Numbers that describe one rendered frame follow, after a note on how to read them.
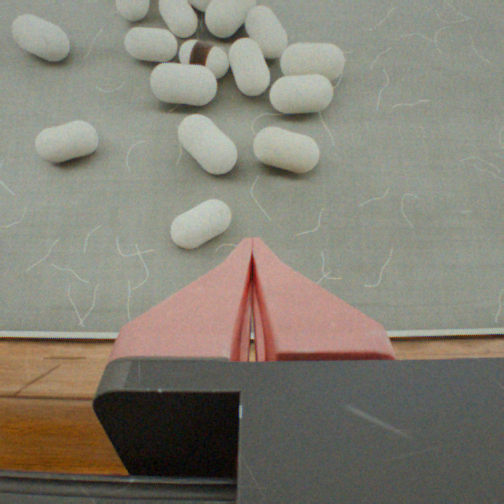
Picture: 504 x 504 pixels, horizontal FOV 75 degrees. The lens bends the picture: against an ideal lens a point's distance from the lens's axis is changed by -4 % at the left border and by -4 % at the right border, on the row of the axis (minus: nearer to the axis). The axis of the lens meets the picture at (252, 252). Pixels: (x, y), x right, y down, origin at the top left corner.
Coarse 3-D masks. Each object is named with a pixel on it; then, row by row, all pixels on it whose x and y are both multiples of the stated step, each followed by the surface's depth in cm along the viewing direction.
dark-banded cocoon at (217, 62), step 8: (192, 40) 20; (184, 48) 20; (216, 48) 20; (184, 56) 20; (208, 56) 19; (216, 56) 19; (224, 56) 20; (184, 64) 20; (208, 64) 19; (216, 64) 19; (224, 64) 20; (216, 72) 20; (224, 72) 20
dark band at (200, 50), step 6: (198, 42) 20; (204, 42) 20; (192, 48) 19; (198, 48) 19; (204, 48) 19; (210, 48) 19; (192, 54) 19; (198, 54) 19; (204, 54) 19; (192, 60) 20; (198, 60) 19; (204, 60) 19; (204, 66) 20
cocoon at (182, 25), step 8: (160, 0) 20; (168, 0) 20; (176, 0) 20; (184, 0) 20; (160, 8) 21; (168, 8) 20; (176, 8) 20; (184, 8) 20; (168, 16) 20; (176, 16) 20; (184, 16) 20; (192, 16) 20; (168, 24) 21; (176, 24) 20; (184, 24) 20; (192, 24) 20; (176, 32) 21; (184, 32) 21; (192, 32) 21
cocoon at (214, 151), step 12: (192, 120) 18; (204, 120) 18; (180, 132) 18; (192, 132) 18; (204, 132) 18; (216, 132) 18; (192, 144) 18; (204, 144) 18; (216, 144) 18; (228, 144) 18; (204, 156) 18; (216, 156) 18; (228, 156) 18; (204, 168) 18; (216, 168) 18; (228, 168) 18
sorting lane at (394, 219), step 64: (0, 0) 22; (64, 0) 22; (256, 0) 22; (320, 0) 22; (384, 0) 23; (448, 0) 23; (0, 64) 21; (64, 64) 21; (128, 64) 21; (384, 64) 21; (448, 64) 21; (0, 128) 20; (128, 128) 20; (256, 128) 20; (320, 128) 20; (384, 128) 20; (448, 128) 20; (0, 192) 19; (64, 192) 19; (128, 192) 19; (192, 192) 19; (256, 192) 19; (320, 192) 19; (384, 192) 19; (448, 192) 19; (0, 256) 18; (64, 256) 18; (128, 256) 18; (192, 256) 18; (320, 256) 19; (384, 256) 19; (448, 256) 19; (0, 320) 18; (64, 320) 18; (128, 320) 18; (384, 320) 18; (448, 320) 18
